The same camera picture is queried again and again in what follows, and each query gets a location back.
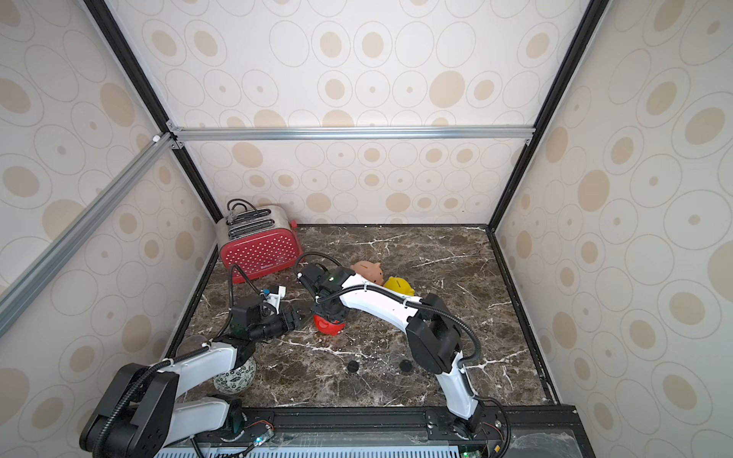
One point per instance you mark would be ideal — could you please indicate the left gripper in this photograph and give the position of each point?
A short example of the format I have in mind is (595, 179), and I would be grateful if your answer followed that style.
(295, 319)

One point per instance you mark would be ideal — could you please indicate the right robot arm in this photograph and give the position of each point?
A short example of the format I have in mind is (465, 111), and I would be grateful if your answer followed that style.
(439, 342)

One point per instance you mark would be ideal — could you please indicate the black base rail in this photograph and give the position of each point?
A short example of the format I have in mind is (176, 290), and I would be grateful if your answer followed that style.
(426, 431)

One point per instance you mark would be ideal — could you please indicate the speckled stone egg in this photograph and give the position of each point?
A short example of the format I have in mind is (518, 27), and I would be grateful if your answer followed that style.
(236, 380)

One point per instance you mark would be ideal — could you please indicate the clear glass cup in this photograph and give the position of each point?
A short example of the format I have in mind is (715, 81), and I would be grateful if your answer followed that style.
(191, 344)

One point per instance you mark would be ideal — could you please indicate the black round plug right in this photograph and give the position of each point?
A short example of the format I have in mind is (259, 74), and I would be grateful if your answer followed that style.
(406, 366)

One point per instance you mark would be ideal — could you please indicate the diagonal aluminium rail left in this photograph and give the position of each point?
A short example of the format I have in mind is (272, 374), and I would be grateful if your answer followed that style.
(24, 291)

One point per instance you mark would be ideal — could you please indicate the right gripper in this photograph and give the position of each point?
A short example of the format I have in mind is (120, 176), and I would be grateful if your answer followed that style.
(328, 309)

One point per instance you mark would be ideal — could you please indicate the horizontal aluminium rail back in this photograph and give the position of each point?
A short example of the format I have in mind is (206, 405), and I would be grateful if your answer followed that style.
(355, 133)

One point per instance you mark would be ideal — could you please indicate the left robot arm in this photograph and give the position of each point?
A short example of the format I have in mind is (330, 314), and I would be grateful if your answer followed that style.
(139, 413)

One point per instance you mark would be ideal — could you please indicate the red piggy bank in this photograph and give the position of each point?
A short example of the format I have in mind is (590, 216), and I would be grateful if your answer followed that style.
(326, 327)

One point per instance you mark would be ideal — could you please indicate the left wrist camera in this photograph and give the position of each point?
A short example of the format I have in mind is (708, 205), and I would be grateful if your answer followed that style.
(274, 297)

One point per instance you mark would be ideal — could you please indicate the pink piggy bank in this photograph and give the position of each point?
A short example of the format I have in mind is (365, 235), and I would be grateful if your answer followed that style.
(371, 272)

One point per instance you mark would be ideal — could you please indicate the yellow piggy bank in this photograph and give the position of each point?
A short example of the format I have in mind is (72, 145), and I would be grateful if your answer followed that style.
(400, 286)

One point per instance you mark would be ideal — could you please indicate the red metal toaster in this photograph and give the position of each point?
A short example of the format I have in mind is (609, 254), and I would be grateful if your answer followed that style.
(261, 240)

